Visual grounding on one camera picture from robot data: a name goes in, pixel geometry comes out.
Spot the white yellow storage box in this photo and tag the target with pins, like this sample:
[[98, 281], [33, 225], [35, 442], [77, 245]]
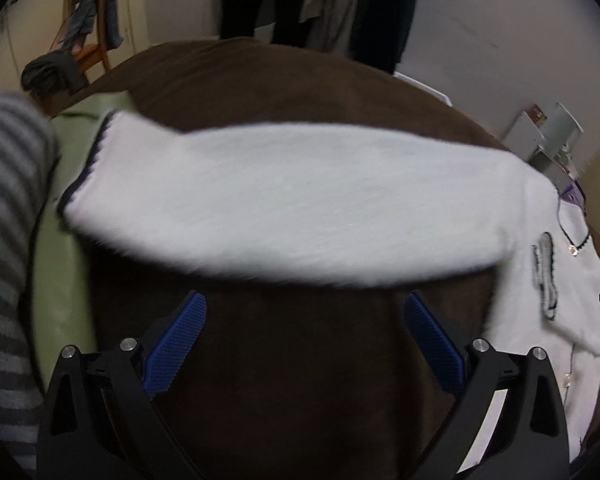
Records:
[[441, 96]]

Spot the white bedside cabinet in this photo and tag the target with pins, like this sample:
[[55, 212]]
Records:
[[524, 137]]

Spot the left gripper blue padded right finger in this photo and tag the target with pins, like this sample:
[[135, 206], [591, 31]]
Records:
[[444, 356]]

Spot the wooden chair with clothes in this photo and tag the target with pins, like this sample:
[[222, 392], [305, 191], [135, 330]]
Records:
[[90, 30]]

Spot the light green garment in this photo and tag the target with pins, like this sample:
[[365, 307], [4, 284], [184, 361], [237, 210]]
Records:
[[61, 312]]

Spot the grey striped garment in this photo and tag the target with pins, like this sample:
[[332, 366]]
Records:
[[27, 154]]

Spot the purple plastic bag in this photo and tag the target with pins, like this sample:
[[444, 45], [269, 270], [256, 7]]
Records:
[[574, 194]]

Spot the white fuzzy cardigan black trim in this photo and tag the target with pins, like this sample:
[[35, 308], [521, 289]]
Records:
[[350, 205]]

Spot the brown bed blanket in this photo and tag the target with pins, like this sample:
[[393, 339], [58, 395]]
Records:
[[285, 381]]

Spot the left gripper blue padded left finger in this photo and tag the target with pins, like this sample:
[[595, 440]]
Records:
[[168, 342]]

